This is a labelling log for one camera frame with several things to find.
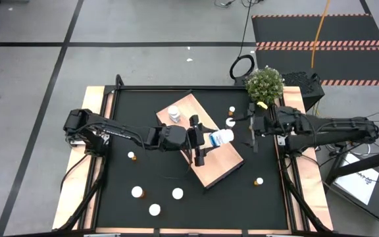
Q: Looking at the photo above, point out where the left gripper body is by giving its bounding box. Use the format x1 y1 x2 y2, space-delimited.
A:
158 115 207 167

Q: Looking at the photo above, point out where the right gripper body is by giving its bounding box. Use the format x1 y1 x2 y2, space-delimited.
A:
249 102 279 153

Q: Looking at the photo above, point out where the white bottle with blue label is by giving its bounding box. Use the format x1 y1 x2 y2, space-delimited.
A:
209 128 236 147

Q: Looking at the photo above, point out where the white medicine bottle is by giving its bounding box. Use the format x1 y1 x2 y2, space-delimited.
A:
167 105 182 124

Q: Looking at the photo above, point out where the light wooden board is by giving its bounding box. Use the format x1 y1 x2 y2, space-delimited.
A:
155 93 245 190

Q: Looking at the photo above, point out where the potted green plant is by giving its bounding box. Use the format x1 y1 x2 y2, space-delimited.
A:
244 65 285 106

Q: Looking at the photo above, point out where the black perforated case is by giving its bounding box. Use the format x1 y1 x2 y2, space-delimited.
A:
281 70 326 113

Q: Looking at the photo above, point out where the black table mat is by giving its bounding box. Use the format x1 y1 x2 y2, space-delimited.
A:
96 88 289 230

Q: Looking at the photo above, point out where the black mat with orange stripes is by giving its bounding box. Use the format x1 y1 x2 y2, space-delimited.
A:
251 14 379 47
255 45 379 87

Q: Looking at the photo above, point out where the white paper sheet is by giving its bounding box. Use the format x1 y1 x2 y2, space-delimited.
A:
333 153 379 206

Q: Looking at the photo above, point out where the black table frame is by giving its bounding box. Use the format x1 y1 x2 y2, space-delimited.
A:
53 74 334 237

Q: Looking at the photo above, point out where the black cable with loop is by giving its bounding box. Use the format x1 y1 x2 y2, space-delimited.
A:
229 0 256 81

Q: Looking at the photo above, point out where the yellow cable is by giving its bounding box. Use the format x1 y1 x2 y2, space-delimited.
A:
310 0 331 69

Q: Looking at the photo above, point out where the black cable bundle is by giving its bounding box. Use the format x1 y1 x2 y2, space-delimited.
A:
214 0 266 9

